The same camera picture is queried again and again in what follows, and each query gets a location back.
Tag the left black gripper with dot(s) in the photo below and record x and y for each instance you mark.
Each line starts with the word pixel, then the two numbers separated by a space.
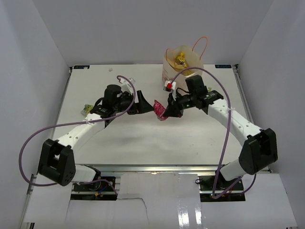
pixel 142 107

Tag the large brown snack bag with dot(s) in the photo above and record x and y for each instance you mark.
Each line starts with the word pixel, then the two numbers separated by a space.
pixel 178 67

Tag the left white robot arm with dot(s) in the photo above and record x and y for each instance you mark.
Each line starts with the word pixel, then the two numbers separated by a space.
pixel 57 156

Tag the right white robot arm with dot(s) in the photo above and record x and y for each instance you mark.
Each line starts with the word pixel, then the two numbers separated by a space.
pixel 259 146

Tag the red snack packet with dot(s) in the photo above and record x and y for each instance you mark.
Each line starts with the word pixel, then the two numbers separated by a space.
pixel 159 110

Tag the yellow candy packet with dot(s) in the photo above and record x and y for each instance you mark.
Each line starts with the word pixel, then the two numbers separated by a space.
pixel 180 59

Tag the white foam board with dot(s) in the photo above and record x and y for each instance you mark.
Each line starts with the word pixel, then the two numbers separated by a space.
pixel 162 201

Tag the cream paper bag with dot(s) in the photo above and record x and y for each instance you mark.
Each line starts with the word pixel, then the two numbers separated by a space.
pixel 193 59

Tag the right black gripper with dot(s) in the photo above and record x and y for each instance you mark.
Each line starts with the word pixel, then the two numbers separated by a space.
pixel 173 109

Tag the aluminium front rail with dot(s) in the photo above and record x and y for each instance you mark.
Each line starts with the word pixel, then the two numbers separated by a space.
pixel 155 168

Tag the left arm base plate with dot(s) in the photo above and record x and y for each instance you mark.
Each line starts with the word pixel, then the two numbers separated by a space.
pixel 99 191

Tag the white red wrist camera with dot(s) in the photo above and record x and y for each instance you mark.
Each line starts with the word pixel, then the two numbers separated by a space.
pixel 170 86

